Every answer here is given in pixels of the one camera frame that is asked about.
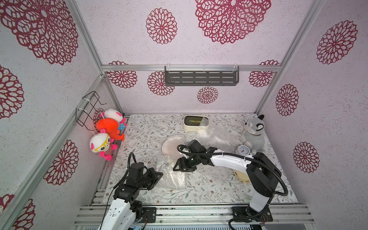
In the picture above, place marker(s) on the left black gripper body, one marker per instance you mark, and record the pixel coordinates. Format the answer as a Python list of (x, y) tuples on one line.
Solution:
[(143, 183)]

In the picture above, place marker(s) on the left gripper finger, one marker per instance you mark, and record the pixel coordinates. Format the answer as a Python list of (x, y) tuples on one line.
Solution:
[(153, 178), (145, 175)]

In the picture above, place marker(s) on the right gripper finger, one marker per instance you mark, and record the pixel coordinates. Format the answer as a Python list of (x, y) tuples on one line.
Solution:
[(190, 168), (180, 165)]

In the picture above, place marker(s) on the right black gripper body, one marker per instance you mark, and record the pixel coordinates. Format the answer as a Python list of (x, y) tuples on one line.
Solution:
[(187, 162)]

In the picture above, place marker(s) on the cream dinner plate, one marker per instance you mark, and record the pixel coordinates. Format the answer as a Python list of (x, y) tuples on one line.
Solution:
[(243, 177)]

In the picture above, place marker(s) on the bubble wrap sheet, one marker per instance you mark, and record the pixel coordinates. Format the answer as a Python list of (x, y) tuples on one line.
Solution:
[(210, 134)]

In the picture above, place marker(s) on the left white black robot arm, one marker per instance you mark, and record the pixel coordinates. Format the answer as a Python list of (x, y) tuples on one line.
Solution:
[(125, 209)]

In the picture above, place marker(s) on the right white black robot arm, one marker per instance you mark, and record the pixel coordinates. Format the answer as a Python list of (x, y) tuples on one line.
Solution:
[(264, 176)]

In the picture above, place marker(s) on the pink plate in bubble wrap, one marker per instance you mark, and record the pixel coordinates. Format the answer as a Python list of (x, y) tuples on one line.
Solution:
[(169, 145)]

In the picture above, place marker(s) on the cream box with dark lid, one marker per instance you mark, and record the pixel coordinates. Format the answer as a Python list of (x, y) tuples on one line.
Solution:
[(191, 123)]

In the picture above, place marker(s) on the small white round clock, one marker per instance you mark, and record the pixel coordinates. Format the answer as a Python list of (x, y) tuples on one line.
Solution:
[(243, 151)]

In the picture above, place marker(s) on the white plush with yellow glasses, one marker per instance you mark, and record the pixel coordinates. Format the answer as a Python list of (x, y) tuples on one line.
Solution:
[(102, 144)]

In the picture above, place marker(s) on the red octopus plush toy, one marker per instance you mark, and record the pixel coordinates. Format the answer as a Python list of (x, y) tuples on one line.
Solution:
[(110, 126)]

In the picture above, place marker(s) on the grey raccoon plush toy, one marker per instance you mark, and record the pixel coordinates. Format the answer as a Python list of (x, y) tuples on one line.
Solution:
[(253, 137)]

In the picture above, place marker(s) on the white pink plush top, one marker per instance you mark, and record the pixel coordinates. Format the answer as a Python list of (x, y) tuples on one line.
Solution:
[(117, 116)]

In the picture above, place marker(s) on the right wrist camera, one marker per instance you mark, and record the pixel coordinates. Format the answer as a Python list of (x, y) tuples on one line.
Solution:
[(195, 147)]

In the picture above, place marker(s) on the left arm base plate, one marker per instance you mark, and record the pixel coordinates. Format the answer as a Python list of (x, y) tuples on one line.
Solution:
[(148, 215)]

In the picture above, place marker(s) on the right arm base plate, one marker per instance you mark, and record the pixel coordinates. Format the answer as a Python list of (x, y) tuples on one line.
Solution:
[(246, 214)]

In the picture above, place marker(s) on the grey metal wall shelf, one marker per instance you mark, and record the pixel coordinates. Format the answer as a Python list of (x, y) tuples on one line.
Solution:
[(200, 78)]

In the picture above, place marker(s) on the black wire wall basket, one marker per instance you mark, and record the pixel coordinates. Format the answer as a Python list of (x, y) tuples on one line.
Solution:
[(84, 116)]

